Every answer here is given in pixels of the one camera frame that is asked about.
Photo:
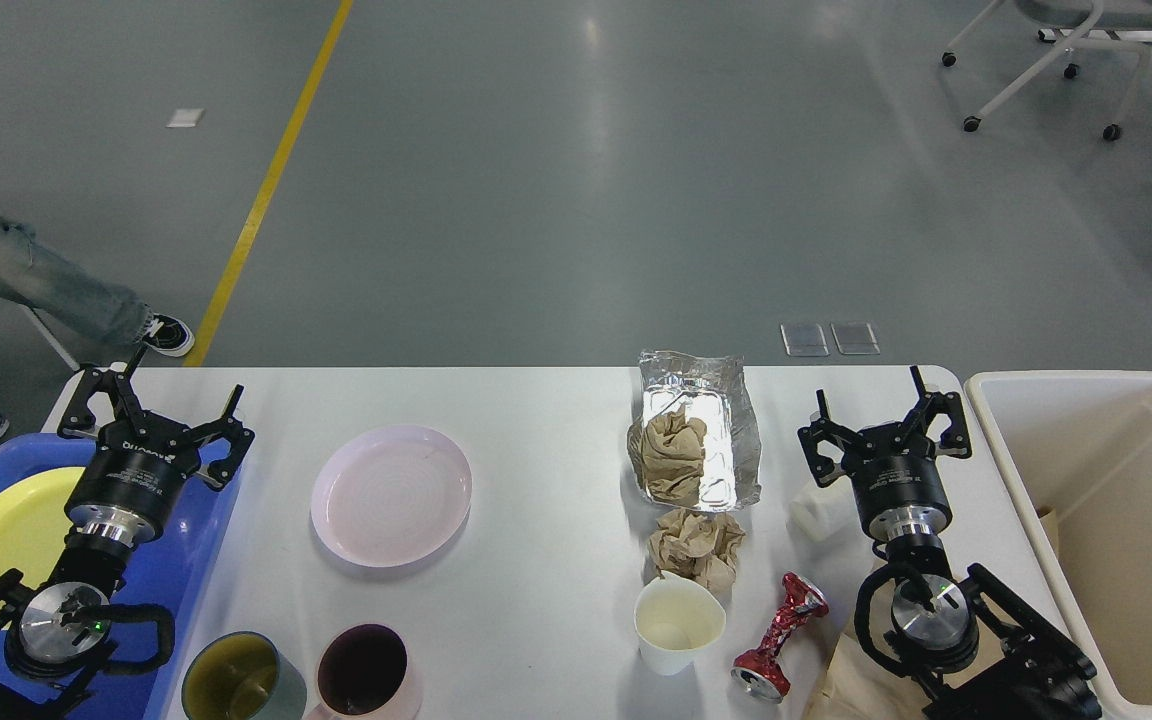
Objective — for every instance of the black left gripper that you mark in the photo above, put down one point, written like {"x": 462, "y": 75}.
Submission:
{"x": 131, "y": 485}

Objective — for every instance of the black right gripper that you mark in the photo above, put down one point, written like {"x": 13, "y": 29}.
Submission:
{"x": 898, "y": 482}

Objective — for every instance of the grey green cup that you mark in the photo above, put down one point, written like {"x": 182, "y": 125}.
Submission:
{"x": 242, "y": 675}

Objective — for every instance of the pink plate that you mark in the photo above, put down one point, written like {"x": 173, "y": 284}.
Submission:
{"x": 392, "y": 496}

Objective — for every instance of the pink mug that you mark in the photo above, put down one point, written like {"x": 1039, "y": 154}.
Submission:
{"x": 367, "y": 672}

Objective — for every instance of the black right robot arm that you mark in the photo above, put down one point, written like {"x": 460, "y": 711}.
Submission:
{"x": 974, "y": 646}

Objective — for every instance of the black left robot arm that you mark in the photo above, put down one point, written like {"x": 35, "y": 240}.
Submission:
{"x": 58, "y": 635}

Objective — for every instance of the right floor socket plate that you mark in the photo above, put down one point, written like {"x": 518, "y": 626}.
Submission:
{"x": 855, "y": 338}

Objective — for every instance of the floor socket plate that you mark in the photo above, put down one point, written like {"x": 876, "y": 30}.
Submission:
{"x": 804, "y": 340}
{"x": 855, "y": 338}

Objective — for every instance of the left floor socket plate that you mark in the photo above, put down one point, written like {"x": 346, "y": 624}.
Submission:
{"x": 804, "y": 340}

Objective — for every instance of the yellow plate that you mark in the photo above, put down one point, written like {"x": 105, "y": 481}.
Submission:
{"x": 34, "y": 524}

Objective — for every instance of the aluminium foil container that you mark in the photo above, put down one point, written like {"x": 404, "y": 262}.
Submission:
{"x": 714, "y": 389}

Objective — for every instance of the crumpled brown paper ball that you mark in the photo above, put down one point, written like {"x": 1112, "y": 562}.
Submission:
{"x": 699, "y": 547}

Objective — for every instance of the crumpled brown paper in foil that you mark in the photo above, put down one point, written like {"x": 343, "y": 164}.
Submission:
{"x": 668, "y": 455}

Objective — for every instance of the beige plastic bin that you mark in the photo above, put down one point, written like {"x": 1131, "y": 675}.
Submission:
{"x": 1075, "y": 451}

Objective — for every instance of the brown paper bag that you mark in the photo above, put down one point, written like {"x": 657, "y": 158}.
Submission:
{"x": 855, "y": 687}

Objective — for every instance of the crushed red can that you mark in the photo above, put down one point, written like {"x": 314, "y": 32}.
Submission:
{"x": 758, "y": 670}

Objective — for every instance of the white paper cup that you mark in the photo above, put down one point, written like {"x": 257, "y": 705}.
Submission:
{"x": 674, "y": 619}

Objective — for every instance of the white floor marker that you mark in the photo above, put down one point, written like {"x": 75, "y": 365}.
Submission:
{"x": 184, "y": 118}

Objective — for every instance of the white chair base bar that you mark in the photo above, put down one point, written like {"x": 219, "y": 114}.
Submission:
{"x": 1142, "y": 36}

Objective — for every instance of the white office chair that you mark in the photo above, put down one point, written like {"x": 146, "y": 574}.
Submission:
{"x": 1083, "y": 25}

